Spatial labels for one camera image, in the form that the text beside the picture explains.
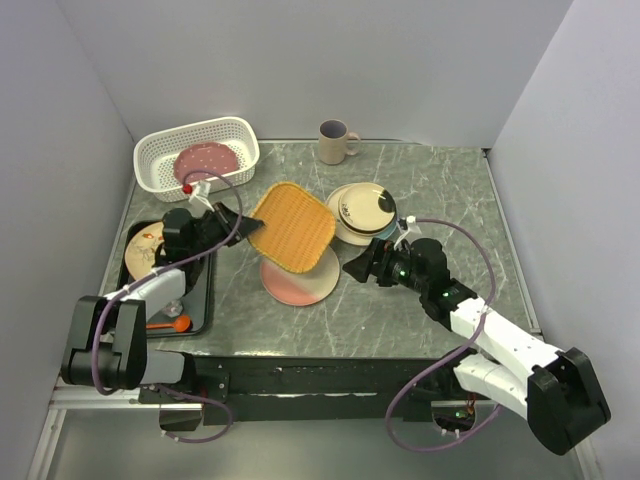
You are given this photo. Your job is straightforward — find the woven bamboo square tray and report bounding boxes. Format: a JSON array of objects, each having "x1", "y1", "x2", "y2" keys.
[{"x1": 249, "y1": 182, "x2": 336, "y2": 274}]

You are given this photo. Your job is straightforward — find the large cream and blue plate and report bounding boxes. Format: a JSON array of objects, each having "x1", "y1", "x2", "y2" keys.
[{"x1": 325, "y1": 183, "x2": 397, "y2": 247}]

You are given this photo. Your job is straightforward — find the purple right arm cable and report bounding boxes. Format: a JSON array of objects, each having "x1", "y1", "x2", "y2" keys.
[{"x1": 385, "y1": 217, "x2": 502, "y2": 454}]

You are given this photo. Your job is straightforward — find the aluminium rail frame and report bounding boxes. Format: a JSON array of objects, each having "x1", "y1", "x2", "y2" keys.
[{"x1": 27, "y1": 382, "x2": 604, "y2": 479}]

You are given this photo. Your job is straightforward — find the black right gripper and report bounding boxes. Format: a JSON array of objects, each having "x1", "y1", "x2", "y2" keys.
[{"x1": 342, "y1": 238, "x2": 428, "y2": 295}]

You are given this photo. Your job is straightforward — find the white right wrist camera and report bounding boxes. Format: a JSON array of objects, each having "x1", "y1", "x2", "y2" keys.
[{"x1": 394, "y1": 215, "x2": 422, "y2": 251}]

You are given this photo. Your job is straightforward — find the clear glass cup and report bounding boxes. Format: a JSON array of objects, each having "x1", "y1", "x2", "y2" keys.
[{"x1": 161, "y1": 299, "x2": 184, "y2": 318}]

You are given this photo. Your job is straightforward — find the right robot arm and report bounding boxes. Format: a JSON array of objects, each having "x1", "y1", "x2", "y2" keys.
[{"x1": 343, "y1": 238, "x2": 611, "y2": 455}]

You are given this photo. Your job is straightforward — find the beige ceramic mug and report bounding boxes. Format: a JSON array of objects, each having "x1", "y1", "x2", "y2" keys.
[{"x1": 318, "y1": 119, "x2": 362, "y2": 165}]

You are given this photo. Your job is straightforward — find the black rectangular tray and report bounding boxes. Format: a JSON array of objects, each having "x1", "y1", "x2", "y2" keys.
[{"x1": 125, "y1": 220, "x2": 216, "y2": 339}]

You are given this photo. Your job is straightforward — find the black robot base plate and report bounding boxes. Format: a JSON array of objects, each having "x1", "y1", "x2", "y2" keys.
[{"x1": 140, "y1": 356, "x2": 432, "y2": 426}]

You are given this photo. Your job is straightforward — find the cream and pink plate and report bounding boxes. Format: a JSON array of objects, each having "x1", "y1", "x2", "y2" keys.
[{"x1": 260, "y1": 247, "x2": 340, "y2": 307}]

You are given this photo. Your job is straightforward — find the orange plastic spoon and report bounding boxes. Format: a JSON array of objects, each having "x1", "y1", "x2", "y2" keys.
[{"x1": 146, "y1": 315, "x2": 192, "y2": 333}]

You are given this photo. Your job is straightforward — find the beige bird pattern plate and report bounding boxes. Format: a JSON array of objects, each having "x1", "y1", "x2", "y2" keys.
[{"x1": 124, "y1": 222, "x2": 164, "y2": 280}]

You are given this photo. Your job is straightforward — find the white perforated plastic bin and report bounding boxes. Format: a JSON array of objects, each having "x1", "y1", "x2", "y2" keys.
[{"x1": 133, "y1": 116, "x2": 260, "y2": 203}]

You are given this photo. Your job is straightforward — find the pink dotted scalloped plate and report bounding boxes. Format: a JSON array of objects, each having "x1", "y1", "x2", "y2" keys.
[{"x1": 173, "y1": 142, "x2": 239, "y2": 183}]

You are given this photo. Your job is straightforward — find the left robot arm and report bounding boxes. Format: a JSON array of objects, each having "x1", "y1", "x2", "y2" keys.
[{"x1": 61, "y1": 202, "x2": 265, "y2": 395}]

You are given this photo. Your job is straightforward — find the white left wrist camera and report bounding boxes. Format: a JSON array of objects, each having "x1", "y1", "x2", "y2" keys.
[{"x1": 182, "y1": 180, "x2": 212, "y2": 209}]

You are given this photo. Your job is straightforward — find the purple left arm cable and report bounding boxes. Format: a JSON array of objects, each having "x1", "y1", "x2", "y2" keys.
[{"x1": 90, "y1": 169, "x2": 241, "y2": 445}]

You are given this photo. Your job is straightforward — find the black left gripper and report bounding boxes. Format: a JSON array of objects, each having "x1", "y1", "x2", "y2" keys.
[{"x1": 187, "y1": 200, "x2": 263, "y2": 257}]

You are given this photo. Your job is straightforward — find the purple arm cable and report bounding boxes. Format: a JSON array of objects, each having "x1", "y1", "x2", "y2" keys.
[
  {"x1": 90, "y1": 169, "x2": 241, "y2": 445},
  {"x1": 385, "y1": 217, "x2": 502, "y2": 454}
]

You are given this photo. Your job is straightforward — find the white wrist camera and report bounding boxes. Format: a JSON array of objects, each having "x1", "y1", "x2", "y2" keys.
[
  {"x1": 394, "y1": 215, "x2": 422, "y2": 251},
  {"x1": 182, "y1": 180, "x2": 212, "y2": 209}
]

